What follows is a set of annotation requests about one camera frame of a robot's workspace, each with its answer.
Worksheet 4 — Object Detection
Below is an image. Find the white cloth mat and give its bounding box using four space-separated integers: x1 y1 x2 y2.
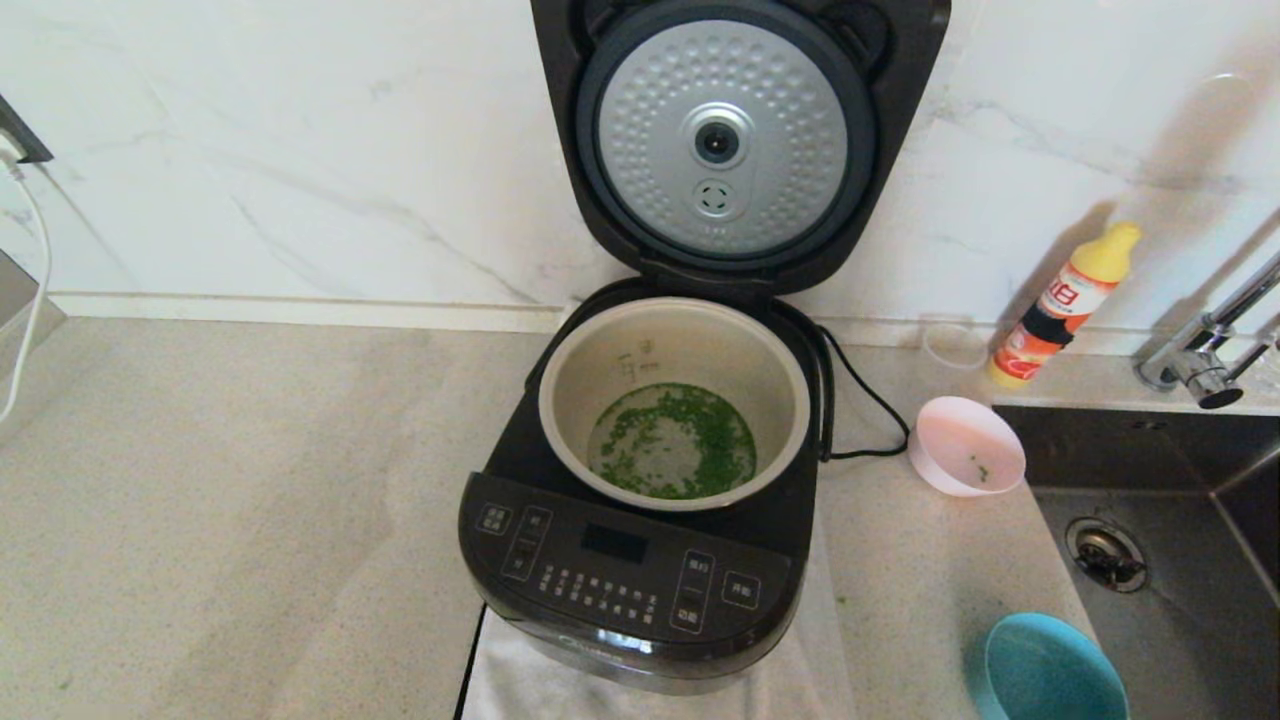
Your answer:
462 545 861 720

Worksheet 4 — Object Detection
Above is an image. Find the cream inner pot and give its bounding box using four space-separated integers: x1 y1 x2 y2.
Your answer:
539 296 811 513

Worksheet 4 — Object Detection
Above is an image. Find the black rice cooker body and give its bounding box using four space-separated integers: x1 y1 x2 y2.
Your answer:
459 280 836 693

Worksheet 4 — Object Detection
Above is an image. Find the chrome faucet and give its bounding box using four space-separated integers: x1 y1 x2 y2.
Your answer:
1132 250 1280 411

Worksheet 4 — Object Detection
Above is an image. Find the pink bowl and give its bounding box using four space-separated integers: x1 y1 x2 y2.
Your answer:
907 395 1027 498

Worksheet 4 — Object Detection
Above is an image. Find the orange yellow detergent bottle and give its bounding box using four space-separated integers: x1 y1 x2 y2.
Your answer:
986 220 1144 389

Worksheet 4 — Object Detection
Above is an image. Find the black power cable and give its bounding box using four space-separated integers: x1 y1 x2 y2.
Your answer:
815 325 911 461

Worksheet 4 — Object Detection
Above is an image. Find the grey wall outlet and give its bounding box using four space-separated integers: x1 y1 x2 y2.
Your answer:
0 92 56 166

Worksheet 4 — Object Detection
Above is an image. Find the clear glass cup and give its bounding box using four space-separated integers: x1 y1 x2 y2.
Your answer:
918 315 991 371

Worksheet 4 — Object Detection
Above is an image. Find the blue bowl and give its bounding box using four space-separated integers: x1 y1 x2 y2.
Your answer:
965 612 1129 720

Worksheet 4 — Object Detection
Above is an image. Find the white charger cable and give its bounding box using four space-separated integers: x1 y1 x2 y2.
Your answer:
0 150 53 426

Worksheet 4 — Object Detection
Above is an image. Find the steel sink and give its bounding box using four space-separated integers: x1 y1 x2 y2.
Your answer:
990 403 1280 720

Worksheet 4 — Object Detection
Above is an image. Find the black strip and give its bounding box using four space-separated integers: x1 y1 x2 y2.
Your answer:
452 603 489 720

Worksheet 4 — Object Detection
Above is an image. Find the steel sink drain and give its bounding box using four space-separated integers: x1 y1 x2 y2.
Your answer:
1065 517 1149 593

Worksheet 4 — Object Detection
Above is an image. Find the black rice cooker lid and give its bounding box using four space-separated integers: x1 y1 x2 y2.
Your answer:
531 0 952 298

